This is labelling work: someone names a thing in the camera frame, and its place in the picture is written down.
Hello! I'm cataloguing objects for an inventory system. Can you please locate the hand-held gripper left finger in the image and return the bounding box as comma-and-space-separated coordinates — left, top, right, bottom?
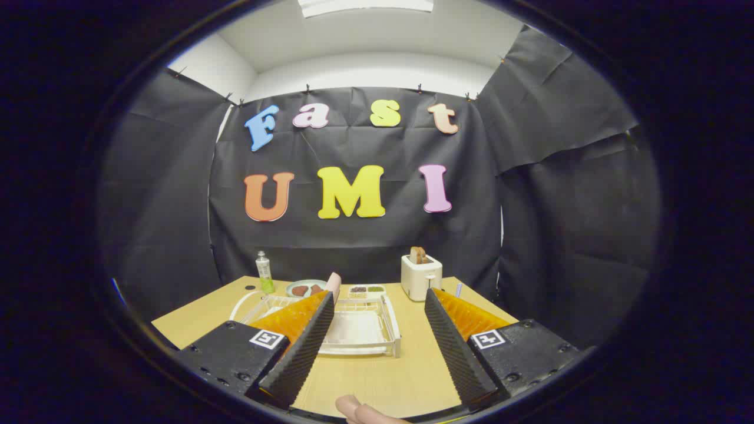
177, 290, 335, 410

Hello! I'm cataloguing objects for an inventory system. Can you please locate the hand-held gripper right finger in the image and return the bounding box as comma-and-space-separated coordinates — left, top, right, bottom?
424, 287, 581, 412

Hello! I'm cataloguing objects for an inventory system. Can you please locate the white wire dish rack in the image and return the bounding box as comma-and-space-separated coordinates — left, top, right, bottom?
230, 289, 402, 359

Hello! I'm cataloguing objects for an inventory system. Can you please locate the green plate with brown food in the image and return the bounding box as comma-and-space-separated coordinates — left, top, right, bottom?
286, 279, 328, 298

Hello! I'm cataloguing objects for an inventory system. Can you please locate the cream toaster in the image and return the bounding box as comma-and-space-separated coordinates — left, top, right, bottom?
401, 254, 443, 302

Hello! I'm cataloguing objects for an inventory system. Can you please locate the clear bottle with green liquid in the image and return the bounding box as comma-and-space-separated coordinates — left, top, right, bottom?
256, 251, 276, 294

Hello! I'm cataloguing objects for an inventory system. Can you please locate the black backdrop cloth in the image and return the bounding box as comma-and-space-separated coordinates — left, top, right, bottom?
100, 26, 663, 348

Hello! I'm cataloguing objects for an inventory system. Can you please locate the ceiling light panel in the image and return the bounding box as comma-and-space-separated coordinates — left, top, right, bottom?
297, 0, 435, 18

